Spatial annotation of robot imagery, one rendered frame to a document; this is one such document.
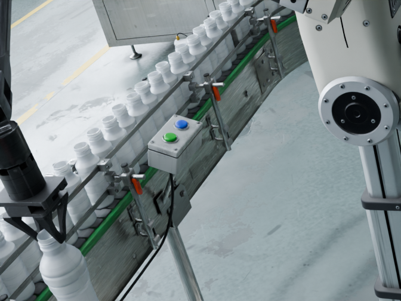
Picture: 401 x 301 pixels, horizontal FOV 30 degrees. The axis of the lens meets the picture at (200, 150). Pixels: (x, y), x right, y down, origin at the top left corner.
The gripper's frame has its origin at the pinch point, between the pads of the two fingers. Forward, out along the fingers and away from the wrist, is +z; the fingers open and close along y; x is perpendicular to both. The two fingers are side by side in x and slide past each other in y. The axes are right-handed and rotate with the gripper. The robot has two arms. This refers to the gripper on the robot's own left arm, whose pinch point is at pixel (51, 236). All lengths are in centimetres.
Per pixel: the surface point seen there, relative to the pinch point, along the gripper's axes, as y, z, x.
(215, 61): -25, 27, 114
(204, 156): -23, 44, 88
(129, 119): -28, 19, 68
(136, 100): -28, 16, 73
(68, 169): -30, 16, 42
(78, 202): -29, 23, 40
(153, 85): -29, 18, 84
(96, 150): -30, 19, 54
